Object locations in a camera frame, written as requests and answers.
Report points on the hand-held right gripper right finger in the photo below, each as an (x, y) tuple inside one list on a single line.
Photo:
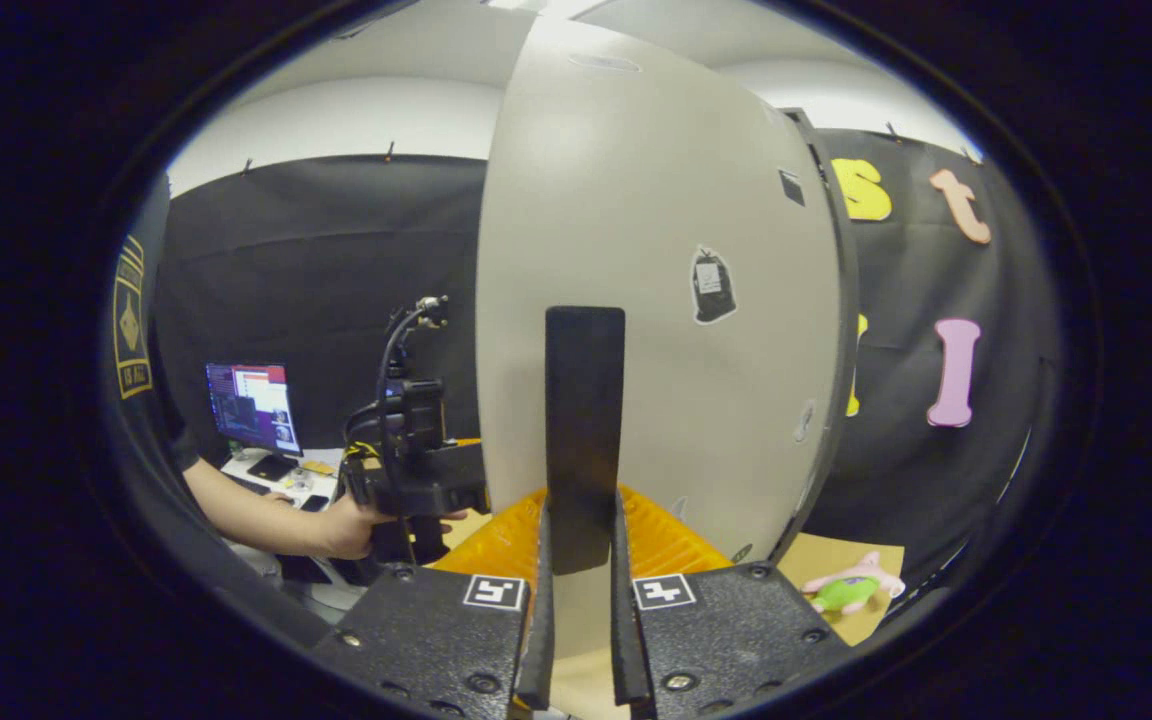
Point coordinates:
[(626, 640)]

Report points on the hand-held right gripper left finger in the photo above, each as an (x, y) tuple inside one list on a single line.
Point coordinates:
[(539, 640)]

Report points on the beige cabinet door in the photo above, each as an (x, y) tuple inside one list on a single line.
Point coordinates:
[(656, 200)]

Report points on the dark grey cabinet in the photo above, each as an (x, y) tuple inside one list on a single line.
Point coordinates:
[(844, 300)]

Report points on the small yellow object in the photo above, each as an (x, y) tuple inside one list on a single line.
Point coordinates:
[(318, 467)]

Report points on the computer monitor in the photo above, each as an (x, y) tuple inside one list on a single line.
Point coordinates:
[(254, 405)]

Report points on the white desk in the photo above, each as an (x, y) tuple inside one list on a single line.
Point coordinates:
[(236, 468)]

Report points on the black backdrop cloth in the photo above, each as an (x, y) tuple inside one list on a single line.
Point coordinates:
[(316, 280)]

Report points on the pink and green plush toy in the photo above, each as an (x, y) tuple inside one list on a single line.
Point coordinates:
[(851, 592)]

